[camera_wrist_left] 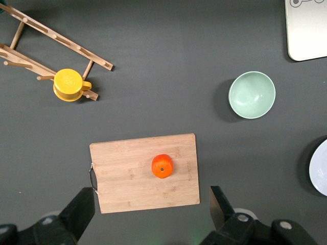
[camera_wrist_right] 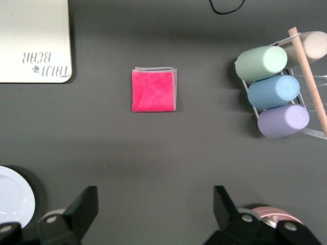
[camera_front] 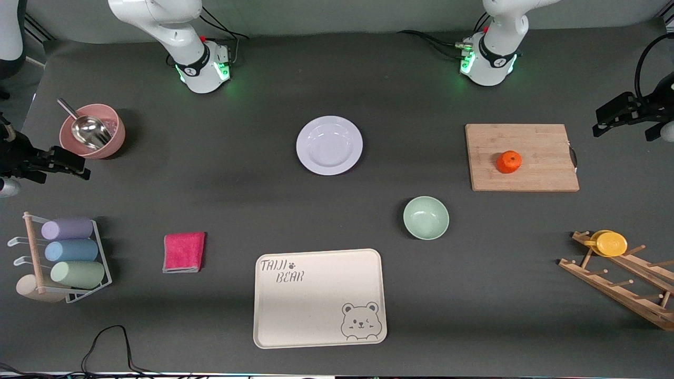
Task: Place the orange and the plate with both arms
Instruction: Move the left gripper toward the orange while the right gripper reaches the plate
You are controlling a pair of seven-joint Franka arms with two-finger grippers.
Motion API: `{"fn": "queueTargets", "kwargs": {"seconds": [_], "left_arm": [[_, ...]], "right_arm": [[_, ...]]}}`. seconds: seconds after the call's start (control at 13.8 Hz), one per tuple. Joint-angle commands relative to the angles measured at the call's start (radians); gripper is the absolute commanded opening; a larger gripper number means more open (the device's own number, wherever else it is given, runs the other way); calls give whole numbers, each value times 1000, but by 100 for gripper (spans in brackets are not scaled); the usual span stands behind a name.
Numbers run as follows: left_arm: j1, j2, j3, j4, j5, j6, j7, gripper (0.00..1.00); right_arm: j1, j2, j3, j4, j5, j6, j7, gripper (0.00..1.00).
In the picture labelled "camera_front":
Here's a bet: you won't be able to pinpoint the orange fruit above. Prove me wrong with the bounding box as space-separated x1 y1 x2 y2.
496 151 523 174

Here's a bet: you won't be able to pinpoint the blue cup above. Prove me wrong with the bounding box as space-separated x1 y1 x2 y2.
44 239 99 263

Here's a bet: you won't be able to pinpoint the white wire cup rack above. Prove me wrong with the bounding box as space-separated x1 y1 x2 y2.
8 212 113 304

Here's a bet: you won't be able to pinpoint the wooden peg mug rack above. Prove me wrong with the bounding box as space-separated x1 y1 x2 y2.
558 230 674 332

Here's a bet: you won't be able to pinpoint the black right arm base cables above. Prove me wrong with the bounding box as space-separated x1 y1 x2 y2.
197 5 251 66

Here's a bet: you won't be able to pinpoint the pink bowl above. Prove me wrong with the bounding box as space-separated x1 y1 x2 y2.
59 104 126 159

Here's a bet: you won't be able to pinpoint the dark metal frame bar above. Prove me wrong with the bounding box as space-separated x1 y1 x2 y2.
24 15 53 43

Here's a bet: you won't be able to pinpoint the black arm base cables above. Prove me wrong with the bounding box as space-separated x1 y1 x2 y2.
398 13 493 61
197 5 251 66

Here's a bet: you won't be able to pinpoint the black looped cable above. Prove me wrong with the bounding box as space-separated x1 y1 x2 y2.
82 325 158 375

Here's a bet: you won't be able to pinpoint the yellow mug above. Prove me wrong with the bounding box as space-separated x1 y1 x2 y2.
583 230 628 257

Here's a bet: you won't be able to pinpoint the purple cup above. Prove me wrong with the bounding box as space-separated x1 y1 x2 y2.
41 217 94 241

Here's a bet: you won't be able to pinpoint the beige cup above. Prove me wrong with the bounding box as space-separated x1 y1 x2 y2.
16 275 66 303

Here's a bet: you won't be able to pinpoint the metal scoop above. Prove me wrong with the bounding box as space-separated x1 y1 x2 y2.
57 98 112 151

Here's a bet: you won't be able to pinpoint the black left arm base cables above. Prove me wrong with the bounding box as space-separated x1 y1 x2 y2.
398 13 493 61

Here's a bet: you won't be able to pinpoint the pink folded cloth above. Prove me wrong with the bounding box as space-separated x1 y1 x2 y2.
163 232 206 273

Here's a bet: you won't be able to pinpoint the pale green cup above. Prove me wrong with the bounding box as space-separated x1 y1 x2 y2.
50 261 106 290

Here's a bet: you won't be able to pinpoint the white round plate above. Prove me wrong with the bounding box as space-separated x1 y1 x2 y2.
296 116 364 176

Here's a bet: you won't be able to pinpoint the pale green bowl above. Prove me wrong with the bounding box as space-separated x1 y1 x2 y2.
403 196 450 241

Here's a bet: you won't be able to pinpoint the wooden cutting board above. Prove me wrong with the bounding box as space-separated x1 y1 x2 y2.
465 124 580 192

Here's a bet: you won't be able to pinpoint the beige bear print tray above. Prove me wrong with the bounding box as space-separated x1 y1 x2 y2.
253 248 388 350

